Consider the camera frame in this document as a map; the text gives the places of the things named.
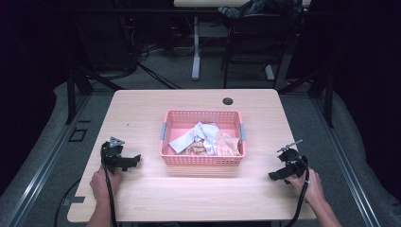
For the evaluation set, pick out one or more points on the peach sock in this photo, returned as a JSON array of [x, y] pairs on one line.
[[228, 145]]

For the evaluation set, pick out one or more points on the brown striped sock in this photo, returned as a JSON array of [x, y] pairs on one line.
[[197, 148]]

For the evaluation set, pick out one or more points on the grey tape strip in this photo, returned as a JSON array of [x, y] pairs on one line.
[[74, 200]]

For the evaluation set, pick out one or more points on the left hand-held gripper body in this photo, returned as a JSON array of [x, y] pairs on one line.
[[113, 153]]

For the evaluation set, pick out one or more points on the short white desk foot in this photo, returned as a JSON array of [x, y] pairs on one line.
[[269, 72]]

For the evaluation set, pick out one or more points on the white desk leg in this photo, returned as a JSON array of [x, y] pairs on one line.
[[196, 53]]

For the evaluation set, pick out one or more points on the black tape square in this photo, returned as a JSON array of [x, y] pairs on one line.
[[77, 135]]

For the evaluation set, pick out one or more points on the pink plastic basket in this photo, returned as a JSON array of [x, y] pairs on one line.
[[201, 160]]

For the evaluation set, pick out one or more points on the person's right hand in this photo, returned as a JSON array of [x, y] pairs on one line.
[[310, 187]]

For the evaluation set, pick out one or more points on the black metal stand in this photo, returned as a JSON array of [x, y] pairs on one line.
[[327, 94], [71, 94]]

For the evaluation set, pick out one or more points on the black chair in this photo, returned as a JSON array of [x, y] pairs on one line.
[[252, 34]]

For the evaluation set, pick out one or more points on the aluminium floor rail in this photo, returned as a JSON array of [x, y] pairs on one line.
[[41, 170], [346, 170]]

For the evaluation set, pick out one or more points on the dark cloth on chair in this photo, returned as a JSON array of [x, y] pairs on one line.
[[241, 8]]

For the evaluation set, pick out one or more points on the person's left hand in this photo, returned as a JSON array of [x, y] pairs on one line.
[[101, 186]]

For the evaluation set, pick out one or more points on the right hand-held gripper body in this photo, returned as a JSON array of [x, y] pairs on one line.
[[292, 159]]

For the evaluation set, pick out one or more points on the white sock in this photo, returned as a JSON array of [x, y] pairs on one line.
[[205, 132]]

